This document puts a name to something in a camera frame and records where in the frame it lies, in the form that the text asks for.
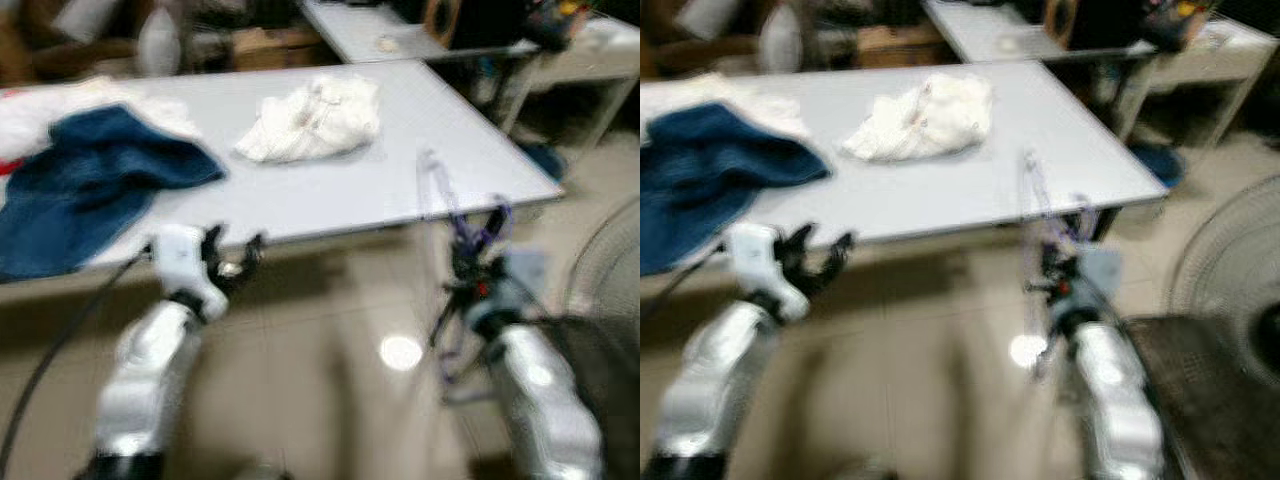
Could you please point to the blue denim garment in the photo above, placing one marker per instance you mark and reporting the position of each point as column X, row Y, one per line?
column 90, row 190
column 710, row 180

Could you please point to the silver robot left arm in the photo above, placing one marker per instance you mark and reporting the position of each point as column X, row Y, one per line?
column 715, row 390
column 150, row 380

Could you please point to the long white table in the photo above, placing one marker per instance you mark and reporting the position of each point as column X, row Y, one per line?
column 400, row 190
column 960, row 190

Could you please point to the blue bundle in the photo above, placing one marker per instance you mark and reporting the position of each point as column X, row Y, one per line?
column 545, row 165
column 1160, row 168

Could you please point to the white standing fan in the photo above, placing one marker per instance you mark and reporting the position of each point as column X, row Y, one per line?
column 610, row 260
column 1230, row 270

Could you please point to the cream white pants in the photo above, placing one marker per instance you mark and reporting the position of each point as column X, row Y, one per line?
column 310, row 125
column 920, row 125

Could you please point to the crumpled white garment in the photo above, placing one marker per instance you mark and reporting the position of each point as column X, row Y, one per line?
column 60, row 110
column 740, row 100

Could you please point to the white pillow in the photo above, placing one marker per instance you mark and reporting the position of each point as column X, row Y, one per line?
column 90, row 15
column 780, row 42
column 715, row 15
column 158, row 45

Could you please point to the brown cardboard box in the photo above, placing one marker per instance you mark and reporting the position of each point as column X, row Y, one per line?
column 900, row 48
column 275, row 50

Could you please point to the brown sofa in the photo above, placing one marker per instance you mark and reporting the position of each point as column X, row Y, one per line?
column 720, row 55
column 100, row 55

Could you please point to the dark mesh object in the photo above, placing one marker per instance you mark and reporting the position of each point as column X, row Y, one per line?
column 1210, row 420

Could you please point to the beige desk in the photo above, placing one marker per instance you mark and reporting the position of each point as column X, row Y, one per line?
column 590, row 60
column 1190, row 65

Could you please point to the small white table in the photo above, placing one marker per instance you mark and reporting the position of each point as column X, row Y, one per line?
column 985, row 30
column 370, row 30

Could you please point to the black bag colourful items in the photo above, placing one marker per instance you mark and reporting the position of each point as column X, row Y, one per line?
column 555, row 25
column 1175, row 25

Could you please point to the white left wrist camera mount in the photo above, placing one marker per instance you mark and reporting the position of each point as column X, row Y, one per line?
column 755, row 260
column 180, row 260

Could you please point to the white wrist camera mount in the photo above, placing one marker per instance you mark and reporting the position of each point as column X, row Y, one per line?
column 1105, row 275
column 525, row 275
column 755, row 260
column 180, row 260

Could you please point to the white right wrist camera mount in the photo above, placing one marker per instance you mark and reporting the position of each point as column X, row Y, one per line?
column 525, row 275
column 1105, row 275

